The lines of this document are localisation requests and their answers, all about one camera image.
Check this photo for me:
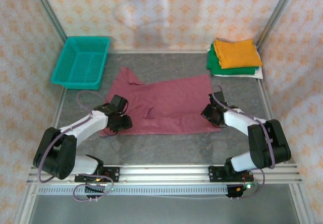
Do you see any folded green t-shirt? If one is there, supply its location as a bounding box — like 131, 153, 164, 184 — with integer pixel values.
206, 43, 260, 76

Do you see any aluminium frame post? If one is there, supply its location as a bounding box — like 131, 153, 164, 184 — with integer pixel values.
255, 0, 301, 48
26, 0, 68, 42

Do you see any black base electronics bracket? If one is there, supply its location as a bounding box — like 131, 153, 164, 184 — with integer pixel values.
84, 185, 106, 201
226, 183, 253, 201

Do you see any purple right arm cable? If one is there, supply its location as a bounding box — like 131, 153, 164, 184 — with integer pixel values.
211, 84, 277, 200

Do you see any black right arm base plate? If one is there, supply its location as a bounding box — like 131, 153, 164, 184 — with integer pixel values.
208, 165, 253, 184

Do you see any slotted grey cable duct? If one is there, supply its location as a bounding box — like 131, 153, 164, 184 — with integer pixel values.
37, 185, 229, 196

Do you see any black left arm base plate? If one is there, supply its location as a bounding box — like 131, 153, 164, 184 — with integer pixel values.
75, 166, 121, 184

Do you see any folded orange t-shirt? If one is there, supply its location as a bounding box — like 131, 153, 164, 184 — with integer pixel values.
213, 38, 263, 70

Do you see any maroon t-shirt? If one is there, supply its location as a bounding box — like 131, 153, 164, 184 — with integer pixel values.
99, 67, 223, 138

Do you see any aluminium mounting rail beam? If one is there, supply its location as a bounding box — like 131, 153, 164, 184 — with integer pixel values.
26, 163, 303, 185

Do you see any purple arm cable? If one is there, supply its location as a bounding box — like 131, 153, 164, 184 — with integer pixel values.
211, 84, 277, 200
37, 90, 114, 202

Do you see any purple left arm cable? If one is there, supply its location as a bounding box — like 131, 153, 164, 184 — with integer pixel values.
37, 90, 114, 202

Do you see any teal plastic basket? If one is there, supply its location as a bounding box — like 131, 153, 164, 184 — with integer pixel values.
51, 36, 111, 91

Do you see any aluminium table edge rail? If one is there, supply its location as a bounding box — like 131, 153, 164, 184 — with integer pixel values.
256, 79, 317, 224
14, 87, 68, 224

